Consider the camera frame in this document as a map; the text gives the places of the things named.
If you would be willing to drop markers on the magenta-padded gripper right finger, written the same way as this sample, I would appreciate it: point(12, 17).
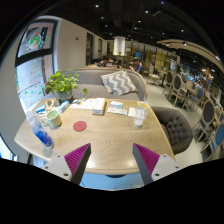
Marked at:
point(146, 157)

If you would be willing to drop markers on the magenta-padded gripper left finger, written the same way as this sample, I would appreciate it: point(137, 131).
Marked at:
point(76, 156)

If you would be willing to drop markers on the clear bottle with blue label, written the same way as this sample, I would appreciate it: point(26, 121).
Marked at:
point(40, 131)

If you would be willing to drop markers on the flat round red coaster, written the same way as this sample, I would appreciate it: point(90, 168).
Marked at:
point(80, 126)

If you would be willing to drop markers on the grey tufted armchair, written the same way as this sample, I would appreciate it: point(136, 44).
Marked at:
point(175, 130)

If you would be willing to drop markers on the drinking glass with straw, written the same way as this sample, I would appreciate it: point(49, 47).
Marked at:
point(140, 116)

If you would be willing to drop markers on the pale green ceramic mug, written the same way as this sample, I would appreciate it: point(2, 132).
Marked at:
point(53, 119)

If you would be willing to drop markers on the white paper napkin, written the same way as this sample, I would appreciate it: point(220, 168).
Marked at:
point(132, 112)

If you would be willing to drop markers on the printed paper sheet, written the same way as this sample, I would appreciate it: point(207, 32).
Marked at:
point(83, 104)

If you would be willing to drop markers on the yellow card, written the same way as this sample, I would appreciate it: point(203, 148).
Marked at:
point(142, 104)

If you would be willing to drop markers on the white cardboard box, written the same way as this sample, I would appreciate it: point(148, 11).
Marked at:
point(99, 106)

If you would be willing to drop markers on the grey curved sofa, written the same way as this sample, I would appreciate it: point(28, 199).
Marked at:
point(90, 90)

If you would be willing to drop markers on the green potted plant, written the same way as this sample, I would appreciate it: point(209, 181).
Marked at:
point(61, 83)

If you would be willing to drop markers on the group of oval-back chairs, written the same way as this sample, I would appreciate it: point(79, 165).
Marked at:
point(208, 115)

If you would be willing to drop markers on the person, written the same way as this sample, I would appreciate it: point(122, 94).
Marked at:
point(102, 62)
point(112, 62)
point(137, 66)

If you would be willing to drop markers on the window with festive decals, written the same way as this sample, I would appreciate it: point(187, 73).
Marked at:
point(35, 73)

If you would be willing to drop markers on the white round column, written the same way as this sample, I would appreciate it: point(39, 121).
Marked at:
point(119, 46)

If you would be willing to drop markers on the group of ceiling spotlights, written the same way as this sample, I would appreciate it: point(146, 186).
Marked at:
point(146, 11)

